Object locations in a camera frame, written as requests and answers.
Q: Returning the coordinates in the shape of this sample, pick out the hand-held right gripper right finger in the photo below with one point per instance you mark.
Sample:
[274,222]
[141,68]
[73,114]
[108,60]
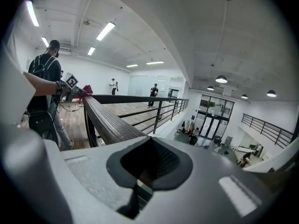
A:
[210,195]

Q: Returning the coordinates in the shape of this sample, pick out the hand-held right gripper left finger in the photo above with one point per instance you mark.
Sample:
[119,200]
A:
[93,171]

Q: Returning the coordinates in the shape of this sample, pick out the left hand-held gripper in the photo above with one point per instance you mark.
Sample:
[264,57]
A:
[71,81]

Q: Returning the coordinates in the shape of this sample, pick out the pink cloth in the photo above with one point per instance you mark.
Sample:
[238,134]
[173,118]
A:
[88,89]

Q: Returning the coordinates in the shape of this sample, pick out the dark wooden handrail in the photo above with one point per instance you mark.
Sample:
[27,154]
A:
[109,122]

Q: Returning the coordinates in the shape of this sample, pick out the person's left forearm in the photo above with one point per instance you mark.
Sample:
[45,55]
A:
[42,85]

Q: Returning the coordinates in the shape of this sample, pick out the black metal balcony railing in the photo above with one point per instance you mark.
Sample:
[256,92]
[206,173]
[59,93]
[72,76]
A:
[268,127]

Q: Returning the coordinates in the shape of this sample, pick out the black backpack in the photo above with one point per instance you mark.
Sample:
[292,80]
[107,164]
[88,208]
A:
[43,70]

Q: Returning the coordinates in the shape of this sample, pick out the gray tall bin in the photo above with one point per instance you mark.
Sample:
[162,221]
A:
[229,141]

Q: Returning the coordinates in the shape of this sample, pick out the frosted glass partition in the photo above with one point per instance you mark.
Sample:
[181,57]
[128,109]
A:
[144,85]

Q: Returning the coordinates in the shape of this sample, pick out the group of ceiling tube lights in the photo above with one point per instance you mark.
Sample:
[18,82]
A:
[105,30]

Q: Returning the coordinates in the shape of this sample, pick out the person's white shirt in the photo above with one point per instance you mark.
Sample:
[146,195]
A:
[14,90]

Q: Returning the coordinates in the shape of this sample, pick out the small gray ceiling device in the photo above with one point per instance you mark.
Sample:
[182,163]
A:
[87,22]

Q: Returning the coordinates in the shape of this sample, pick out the white coats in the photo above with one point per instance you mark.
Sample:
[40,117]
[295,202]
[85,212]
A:
[188,126]

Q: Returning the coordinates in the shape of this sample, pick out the white staircase balustrade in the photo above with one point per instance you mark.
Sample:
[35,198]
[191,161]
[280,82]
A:
[275,157]

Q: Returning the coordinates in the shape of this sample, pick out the glass entrance doors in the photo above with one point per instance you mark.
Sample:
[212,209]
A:
[215,115]

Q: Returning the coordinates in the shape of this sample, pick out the black dome pendant lamp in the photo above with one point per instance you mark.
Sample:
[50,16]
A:
[210,88]
[244,96]
[271,93]
[221,79]

